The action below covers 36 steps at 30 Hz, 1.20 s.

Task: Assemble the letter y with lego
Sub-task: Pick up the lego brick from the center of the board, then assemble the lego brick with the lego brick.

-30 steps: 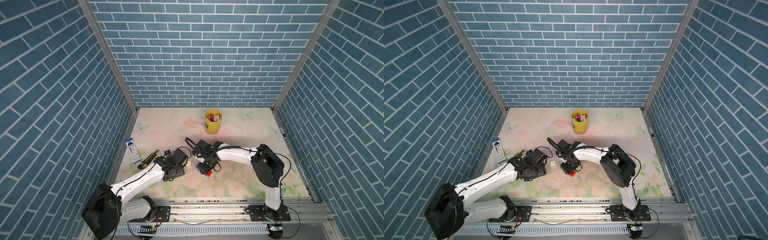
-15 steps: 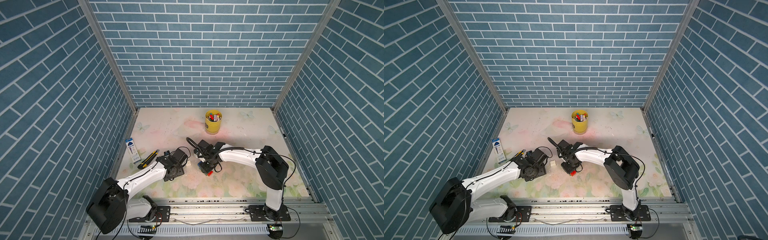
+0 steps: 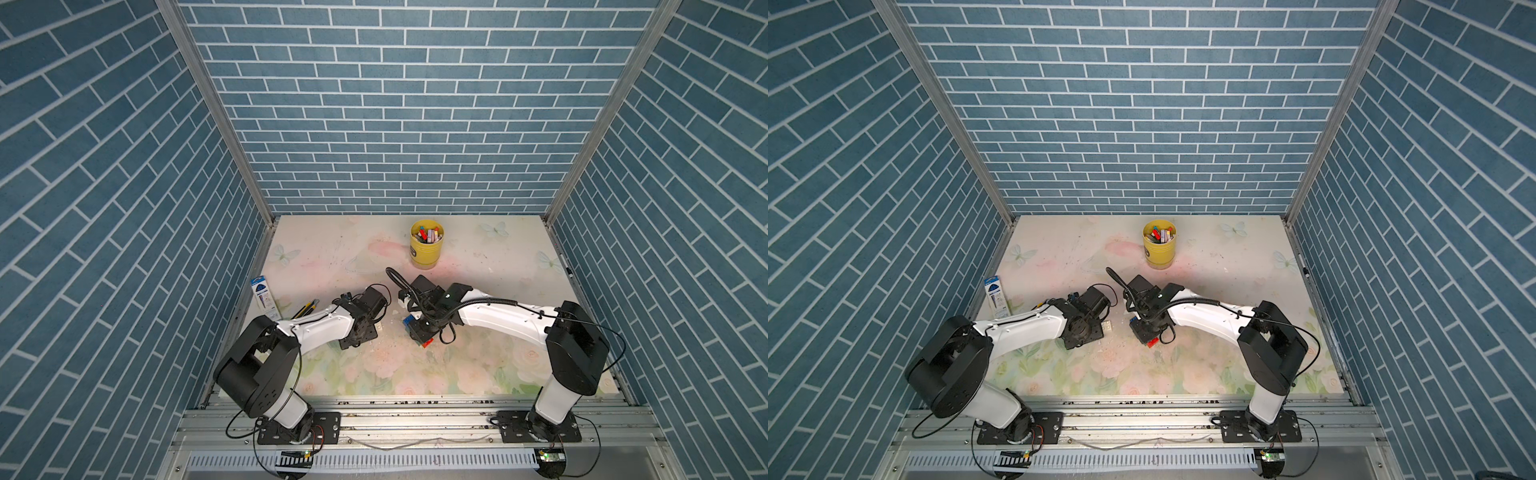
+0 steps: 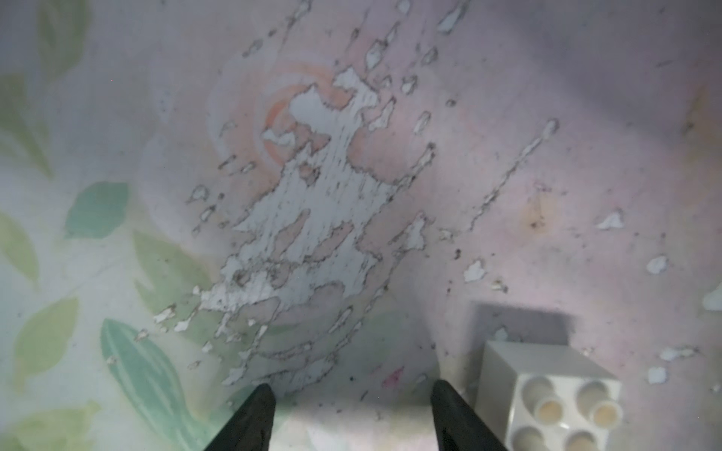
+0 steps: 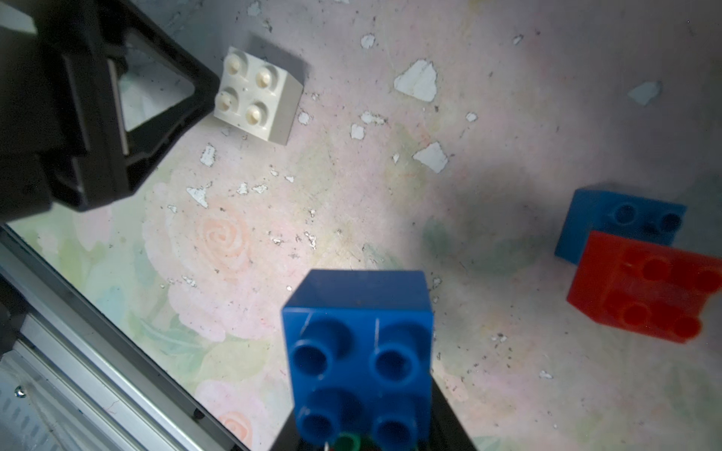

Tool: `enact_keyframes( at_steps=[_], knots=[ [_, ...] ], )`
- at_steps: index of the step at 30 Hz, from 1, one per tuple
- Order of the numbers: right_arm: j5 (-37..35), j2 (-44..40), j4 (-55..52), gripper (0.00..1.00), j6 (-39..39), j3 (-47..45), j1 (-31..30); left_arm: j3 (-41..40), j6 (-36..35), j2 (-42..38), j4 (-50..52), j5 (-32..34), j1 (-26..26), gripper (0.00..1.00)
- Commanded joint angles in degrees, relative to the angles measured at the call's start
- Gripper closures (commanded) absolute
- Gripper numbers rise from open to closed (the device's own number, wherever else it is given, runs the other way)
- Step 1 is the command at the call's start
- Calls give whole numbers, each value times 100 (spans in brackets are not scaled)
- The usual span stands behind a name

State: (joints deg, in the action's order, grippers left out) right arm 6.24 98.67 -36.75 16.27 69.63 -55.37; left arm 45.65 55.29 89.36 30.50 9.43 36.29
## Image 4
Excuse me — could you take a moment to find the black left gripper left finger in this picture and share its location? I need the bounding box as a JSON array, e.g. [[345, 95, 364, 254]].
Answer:
[[205, 383, 276, 451]]

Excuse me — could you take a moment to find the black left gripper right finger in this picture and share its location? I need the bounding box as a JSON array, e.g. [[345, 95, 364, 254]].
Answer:
[[431, 380, 507, 451]]

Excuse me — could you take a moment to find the white lego brick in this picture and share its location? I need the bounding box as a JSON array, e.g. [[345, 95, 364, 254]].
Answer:
[[475, 341, 624, 450]]

